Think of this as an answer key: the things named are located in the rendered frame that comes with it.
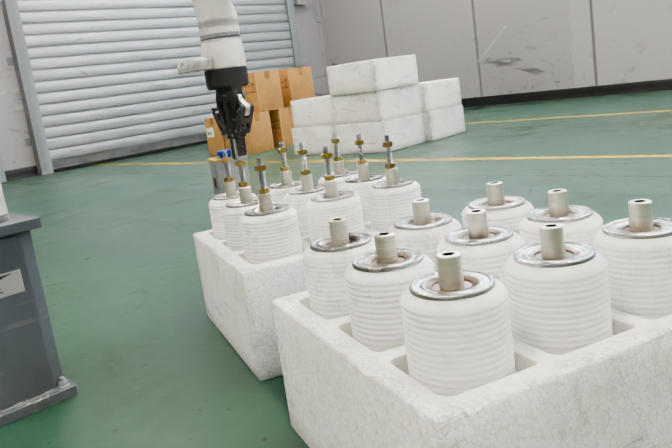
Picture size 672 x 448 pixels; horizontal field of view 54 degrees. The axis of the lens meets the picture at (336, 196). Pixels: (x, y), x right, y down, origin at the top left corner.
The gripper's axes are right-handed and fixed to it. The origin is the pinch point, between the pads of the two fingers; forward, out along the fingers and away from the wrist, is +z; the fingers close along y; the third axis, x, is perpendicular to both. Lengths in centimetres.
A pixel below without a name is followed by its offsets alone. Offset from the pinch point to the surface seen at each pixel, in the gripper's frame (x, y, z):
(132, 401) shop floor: 28.1, -6.9, 35.2
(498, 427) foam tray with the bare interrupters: 16, -73, 20
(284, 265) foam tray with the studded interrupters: 4.5, -19.1, 17.6
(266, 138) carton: -187, 340, 25
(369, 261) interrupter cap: 12, -52, 10
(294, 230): 0.0, -15.9, 13.4
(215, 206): 2.0, 9.8, 11.0
